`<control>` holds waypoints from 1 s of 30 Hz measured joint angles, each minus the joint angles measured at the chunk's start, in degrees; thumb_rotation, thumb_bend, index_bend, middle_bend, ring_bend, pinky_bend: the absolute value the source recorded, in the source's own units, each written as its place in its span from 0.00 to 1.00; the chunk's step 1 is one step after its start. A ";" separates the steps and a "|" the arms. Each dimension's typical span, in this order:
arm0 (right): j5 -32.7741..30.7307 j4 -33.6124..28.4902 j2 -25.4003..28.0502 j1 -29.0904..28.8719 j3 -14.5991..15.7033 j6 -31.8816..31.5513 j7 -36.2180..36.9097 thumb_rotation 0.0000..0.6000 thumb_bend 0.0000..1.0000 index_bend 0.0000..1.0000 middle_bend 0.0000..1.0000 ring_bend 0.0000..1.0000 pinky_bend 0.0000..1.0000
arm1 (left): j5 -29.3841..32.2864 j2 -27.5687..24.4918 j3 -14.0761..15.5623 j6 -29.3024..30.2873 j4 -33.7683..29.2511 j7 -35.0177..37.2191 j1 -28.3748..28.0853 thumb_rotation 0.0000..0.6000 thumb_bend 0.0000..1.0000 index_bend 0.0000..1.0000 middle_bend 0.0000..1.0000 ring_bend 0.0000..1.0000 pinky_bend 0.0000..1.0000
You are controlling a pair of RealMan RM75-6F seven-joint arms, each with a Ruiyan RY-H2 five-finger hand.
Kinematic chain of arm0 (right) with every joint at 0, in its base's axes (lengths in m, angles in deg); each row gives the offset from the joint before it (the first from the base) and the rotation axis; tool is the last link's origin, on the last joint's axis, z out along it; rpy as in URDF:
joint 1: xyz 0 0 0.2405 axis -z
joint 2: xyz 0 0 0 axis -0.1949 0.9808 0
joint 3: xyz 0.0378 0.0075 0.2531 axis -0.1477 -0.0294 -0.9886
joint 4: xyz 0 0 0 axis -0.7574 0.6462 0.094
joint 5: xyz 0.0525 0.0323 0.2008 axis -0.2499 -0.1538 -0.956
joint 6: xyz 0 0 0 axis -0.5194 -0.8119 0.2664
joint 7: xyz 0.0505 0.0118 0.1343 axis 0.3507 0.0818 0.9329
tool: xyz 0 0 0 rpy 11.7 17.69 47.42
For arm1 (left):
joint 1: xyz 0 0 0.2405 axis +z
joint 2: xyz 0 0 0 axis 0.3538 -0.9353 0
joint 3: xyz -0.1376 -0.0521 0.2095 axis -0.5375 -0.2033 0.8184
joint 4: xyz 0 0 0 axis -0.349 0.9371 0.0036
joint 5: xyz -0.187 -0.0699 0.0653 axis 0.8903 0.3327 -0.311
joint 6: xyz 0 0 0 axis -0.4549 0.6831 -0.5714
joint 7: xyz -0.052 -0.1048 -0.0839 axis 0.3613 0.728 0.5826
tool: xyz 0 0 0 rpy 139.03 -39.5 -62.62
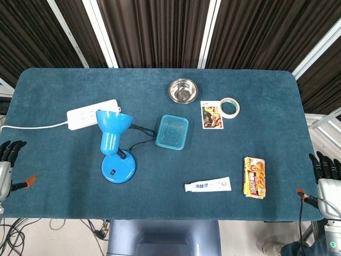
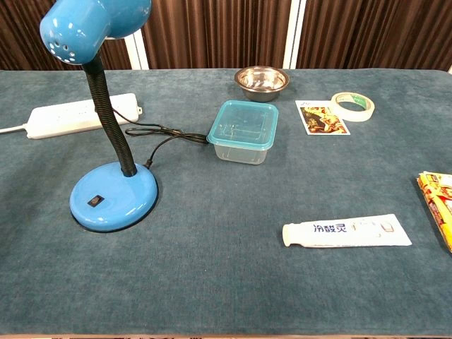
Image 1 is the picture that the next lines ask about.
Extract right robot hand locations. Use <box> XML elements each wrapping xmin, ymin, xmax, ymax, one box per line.
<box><xmin>296</xmin><ymin>151</ymin><xmax>341</xmax><ymax>221</ymax></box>

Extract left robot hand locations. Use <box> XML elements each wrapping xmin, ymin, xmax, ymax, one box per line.
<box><xmin>0</xmin><ymin>140</ymin><xmax>37</xmax><ymax>203</ymax></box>

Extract blue desk lamp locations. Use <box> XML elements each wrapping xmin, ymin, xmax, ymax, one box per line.
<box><xmin>95</xmin><ymin>109</ymin><xmax>137</xmax><ymax>184</ymax></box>

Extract black cable on right hand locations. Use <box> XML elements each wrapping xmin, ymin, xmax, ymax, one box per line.
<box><xmin>298</xmin><ymin>194</ymin><xmax>307</xmax><ymax>256</ymax></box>

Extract person's jeans leg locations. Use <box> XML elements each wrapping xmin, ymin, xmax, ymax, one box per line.
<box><xmin>281</xmin><ymin>237</ymin><xmax>330</xmax><ymax>256</ymax></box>

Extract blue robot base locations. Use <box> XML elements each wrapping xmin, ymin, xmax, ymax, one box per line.
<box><xmin>106</xmin><ymin>219</ymin><xmax>222</xmax><ymax>256</ymax></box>

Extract blue plastic container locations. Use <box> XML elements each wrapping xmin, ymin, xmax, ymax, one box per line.
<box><xmin>155</xmin><ymin>114</ymin><xmax>190</xmax><ymax>151</ymax></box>

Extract white power strip cable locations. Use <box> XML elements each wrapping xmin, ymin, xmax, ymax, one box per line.
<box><xmin>0</xmin><ymin>120</ymin><xmax>69</xmax><ymax>132</ymax></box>

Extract white toothpaste tube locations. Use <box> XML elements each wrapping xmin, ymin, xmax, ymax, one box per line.
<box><xmin>184</xmin><ymin>176</ymin><xmax>232</xmax><ymax>193</ymax></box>

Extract stainless steel bowl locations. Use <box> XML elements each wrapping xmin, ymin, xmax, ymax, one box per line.
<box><xmin>168</xmin><ymin>78</ymin><xmax>199</xmax><ymax>104</ymax></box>

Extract picture card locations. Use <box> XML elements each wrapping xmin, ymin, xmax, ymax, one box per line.
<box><xmin>200</xmin><ymin>100</ymin><xmax>225</xmax><ymax>130</ymax></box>

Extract floor cables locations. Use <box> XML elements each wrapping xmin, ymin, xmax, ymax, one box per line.
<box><xmin>0</xmin><ymin>218</ymin><xmax>111</xmax><ymax>256</ymax></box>

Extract yellow snack box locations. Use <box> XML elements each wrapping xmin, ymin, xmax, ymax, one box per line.
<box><xmin>242</xmin><ymin>156</ymin><xmax>267</xmax><ymax>199</ymax></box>

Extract masking tape roll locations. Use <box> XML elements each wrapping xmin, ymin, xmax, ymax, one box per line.
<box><xmin>219</xmin><ymin>97</ymin><xmax>241</xmax><ymax>119</ymax></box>

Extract thin black cable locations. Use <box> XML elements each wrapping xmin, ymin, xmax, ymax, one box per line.
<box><xmin>127</xmin><ymin>124</ymin><xmax>158</xmax><ymax>151</ymax></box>

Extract white power strip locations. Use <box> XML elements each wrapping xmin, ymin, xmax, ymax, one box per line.
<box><xmin>66</xmin><ymin>99</ymin><xmax>123</xmax><ymax>131</ymax></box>

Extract blue table cloth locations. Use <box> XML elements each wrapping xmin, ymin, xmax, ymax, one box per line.
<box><xmin>0</xmin><ymin>67</ymin><xmax>324</xmax><ymax>222</ymax></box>

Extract person's shoe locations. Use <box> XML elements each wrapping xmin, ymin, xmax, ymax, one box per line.
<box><xmin>262</xmin><ymin>242</ymin><xmax>285</xmax><ymax>255</ymax></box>

